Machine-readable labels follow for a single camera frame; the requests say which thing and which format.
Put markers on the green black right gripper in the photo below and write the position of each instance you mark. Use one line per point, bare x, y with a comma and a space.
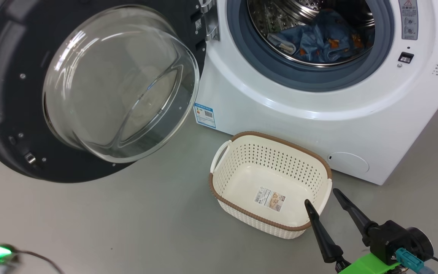
369, 264

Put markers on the blue printed garment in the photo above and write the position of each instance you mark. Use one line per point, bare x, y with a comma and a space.
302, 40
348, 47

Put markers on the black round washing machine door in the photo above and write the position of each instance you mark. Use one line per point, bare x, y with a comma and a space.
6, 76

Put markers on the product sticker inside basket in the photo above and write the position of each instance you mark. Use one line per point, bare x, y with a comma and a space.
270, 199

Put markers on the white washing machine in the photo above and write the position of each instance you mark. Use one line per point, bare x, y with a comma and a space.
318, 125

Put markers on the cream laundry basket brown rim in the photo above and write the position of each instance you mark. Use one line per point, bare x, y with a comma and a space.
242, 163

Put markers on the grey rubber door seal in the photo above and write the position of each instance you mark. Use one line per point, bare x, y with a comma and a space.
318, 78

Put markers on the black door latch socket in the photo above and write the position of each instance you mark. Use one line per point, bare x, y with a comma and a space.
405, 57

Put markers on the steel washing machine drum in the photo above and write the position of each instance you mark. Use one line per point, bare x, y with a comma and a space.
280, 15

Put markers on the metal door hinge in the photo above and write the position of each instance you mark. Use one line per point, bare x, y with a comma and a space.
211, 26

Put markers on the round white filter cover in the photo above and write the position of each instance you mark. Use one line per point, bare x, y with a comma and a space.
348, 163

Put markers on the blue energy label sticker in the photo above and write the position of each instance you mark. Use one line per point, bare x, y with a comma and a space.
205, 115

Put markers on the grey warning label strip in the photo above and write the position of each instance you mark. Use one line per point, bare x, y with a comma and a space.
409, 23

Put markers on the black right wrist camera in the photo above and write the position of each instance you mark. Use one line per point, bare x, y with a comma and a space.
394, 236

